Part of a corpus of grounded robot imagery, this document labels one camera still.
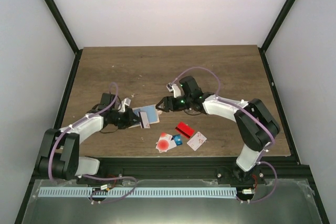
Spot black aluminium front rail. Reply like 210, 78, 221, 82
33, 155, 310, 183

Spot white card pink pattern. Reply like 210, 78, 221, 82
187, 132, 207, 151

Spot light blue slotted cable duct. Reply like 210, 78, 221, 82
38, 187, 237, 199

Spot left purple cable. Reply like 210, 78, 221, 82
48, 82, 138, 205

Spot red card black stripe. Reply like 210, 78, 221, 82
175, 122, 195, 139

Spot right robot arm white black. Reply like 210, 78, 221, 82
155, 76, 280, 184

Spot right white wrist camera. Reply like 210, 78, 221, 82
166, 83, 181, 98

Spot white card red circle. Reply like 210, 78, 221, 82
155, 133, 177, 153

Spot blue white card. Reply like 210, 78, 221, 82
172, 134, 183, 146

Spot beige leather card holder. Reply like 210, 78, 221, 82
131, 104, 160, 129

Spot left black frame post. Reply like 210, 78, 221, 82
28, 0, 80, 54

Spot black frame post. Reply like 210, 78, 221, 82
259, 0, 312, 51
28, 0, 80, 54

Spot right black frame post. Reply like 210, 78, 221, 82
259, 0, 312, 51

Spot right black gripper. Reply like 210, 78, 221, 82
156, 95, 193, 112

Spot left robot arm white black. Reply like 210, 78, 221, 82
34, 93, 140, 184

